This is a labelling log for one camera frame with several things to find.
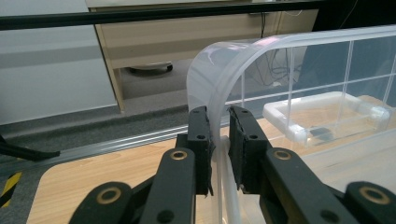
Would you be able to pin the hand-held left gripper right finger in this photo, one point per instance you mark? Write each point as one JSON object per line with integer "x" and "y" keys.
{"x": 280, "y": 186}

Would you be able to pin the dark round wheeled base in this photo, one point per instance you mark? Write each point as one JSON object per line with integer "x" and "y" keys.
{"x": 152, "y": 67}

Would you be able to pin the black curtain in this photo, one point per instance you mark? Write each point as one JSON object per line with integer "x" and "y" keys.
{"x": 358, "y": 14}

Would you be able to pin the aluminium floor rail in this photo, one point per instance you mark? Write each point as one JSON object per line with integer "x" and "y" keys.
{"x": 109, "y": 146}

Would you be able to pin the light wooden desk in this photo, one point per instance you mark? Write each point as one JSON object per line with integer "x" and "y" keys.
{"x": 162, "y": 43}

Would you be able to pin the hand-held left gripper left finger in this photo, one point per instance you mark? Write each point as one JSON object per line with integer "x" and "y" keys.
{"x": 174, "y": 186}

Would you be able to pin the white cabinet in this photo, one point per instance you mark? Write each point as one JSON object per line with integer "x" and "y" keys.
{"x": 46, "y": 77}

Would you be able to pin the black metal stand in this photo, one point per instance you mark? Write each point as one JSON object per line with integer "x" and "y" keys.
{"x": 25, "y": 152}

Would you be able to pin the clear plastic box lid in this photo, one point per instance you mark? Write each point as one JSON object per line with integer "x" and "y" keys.
{"x": 214, "y": 77}

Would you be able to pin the black horizontal frame bar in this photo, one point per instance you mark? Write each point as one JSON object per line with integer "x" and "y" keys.
{"x": 124, "y": 17}

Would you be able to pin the yellow and black tape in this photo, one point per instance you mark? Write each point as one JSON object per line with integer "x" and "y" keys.
{"x": 9, "y": 186}

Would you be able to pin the clear plastic storage box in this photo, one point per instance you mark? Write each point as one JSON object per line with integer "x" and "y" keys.
{"x": 358, "y": 168}

